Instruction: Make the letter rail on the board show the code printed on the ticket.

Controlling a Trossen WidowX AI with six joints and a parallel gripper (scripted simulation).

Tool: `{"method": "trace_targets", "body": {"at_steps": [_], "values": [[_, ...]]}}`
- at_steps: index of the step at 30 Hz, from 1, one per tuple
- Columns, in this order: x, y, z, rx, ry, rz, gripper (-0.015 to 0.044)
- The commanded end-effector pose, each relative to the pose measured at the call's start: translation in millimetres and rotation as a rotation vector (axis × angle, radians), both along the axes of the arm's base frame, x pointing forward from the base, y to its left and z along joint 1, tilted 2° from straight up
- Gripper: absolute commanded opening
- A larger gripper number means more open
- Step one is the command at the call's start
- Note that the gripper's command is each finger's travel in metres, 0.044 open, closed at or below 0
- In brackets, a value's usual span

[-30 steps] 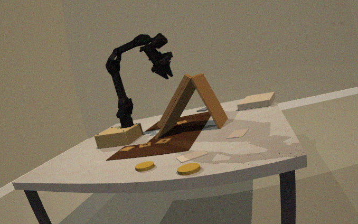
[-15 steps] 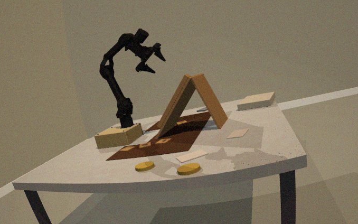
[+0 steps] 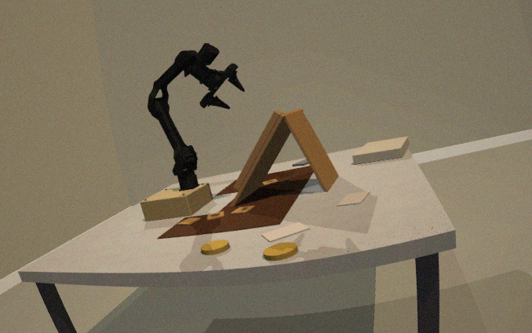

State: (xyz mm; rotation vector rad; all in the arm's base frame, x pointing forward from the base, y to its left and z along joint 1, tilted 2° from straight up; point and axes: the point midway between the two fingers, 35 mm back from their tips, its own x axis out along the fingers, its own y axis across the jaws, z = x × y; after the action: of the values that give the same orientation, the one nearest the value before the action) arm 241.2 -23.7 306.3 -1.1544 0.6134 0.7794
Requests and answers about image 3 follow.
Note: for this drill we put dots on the yellow flat disc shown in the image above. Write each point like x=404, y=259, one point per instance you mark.
x=215, y=247
x=280, y=251

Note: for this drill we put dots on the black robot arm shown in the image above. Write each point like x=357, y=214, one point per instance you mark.
x=185, y=157

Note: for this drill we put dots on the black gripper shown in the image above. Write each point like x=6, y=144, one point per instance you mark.
x=211, y=79

